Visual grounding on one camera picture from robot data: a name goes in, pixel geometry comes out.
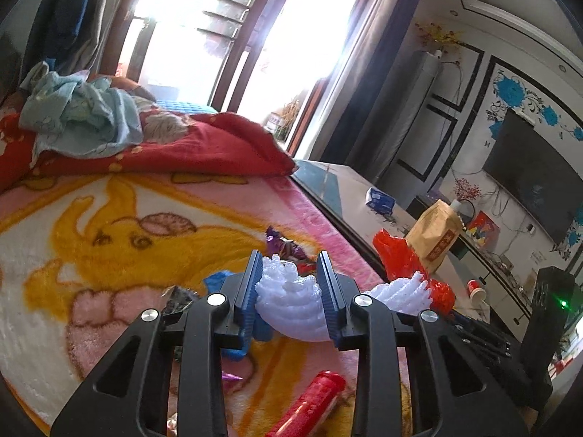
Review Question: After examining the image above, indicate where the red quilt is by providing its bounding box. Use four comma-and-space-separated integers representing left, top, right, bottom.
1, 110, 296, 190

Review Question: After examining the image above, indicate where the yellow flower vase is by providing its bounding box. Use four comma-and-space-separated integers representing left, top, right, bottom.
414, 22, 463, 58

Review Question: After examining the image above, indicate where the red plastic bag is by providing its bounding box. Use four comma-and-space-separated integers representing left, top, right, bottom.
372, 230, 455, 315

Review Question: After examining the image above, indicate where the purple snack wrapper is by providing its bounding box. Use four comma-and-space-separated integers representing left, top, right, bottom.
266, 226, 316, 276

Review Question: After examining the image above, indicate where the light blue garment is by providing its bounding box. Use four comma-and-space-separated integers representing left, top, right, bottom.
19, 61, 143, 163

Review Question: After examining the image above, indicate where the wall mounted television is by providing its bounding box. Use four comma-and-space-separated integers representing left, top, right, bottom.
482, 110, 582, 245

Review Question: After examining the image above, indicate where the brown paper bag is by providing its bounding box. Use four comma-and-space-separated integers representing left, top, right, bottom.
405, 200, 463, 273

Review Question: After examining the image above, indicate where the grey standing air conditioner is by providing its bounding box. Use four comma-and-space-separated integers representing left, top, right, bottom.
347, 50, 444, 182

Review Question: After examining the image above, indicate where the pink cartoon blanket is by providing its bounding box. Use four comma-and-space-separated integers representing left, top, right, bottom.
1, 174, 380, 434

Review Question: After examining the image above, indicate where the coffee table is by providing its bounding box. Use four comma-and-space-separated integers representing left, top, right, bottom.
293, 160, 496, 323

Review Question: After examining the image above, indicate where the dark blue curtain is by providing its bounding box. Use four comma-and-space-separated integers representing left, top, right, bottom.
309, 0, 419, 164

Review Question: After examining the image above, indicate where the blue tissue pack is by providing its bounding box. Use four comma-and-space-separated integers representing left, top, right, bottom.
365, 186, 395, 215

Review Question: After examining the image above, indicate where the red paper cup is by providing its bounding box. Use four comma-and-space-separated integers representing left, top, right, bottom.
466, 279, 487, 307

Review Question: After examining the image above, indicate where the white tv cabinet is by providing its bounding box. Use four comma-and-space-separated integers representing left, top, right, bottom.
450, 233, 532, 340

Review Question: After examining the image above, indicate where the red picture frame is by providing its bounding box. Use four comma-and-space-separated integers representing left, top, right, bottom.
466, 211, 500, 249

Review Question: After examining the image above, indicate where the red cylindrical bottle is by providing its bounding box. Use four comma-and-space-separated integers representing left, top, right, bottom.
266, 370, 347, 437

